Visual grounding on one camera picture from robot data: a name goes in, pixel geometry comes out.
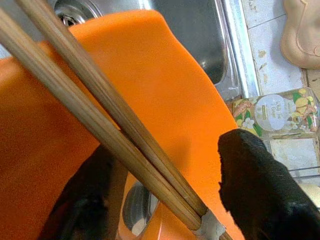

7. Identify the grey tape on chopsticks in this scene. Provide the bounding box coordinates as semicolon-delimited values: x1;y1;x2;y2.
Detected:
191;207;233;240

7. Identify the stainless steel sink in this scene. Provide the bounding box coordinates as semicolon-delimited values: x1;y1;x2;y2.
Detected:
0;0;261;101

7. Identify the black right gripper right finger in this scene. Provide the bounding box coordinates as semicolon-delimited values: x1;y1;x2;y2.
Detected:
217;128;320;240

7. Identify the orange octagonal plate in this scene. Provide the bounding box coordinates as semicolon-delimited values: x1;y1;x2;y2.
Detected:
0;9;246;240

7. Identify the wooden chopstick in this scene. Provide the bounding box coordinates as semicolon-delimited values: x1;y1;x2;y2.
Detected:
14;0;209;217
0;7;203;231

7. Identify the floral printed clear package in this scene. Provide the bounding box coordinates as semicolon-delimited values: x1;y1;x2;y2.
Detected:
231;87;320;141

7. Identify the metal sink drain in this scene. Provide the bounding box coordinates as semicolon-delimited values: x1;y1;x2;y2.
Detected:
53;0;101;27

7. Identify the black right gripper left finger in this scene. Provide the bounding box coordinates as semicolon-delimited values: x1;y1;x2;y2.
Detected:
37;144;130;240

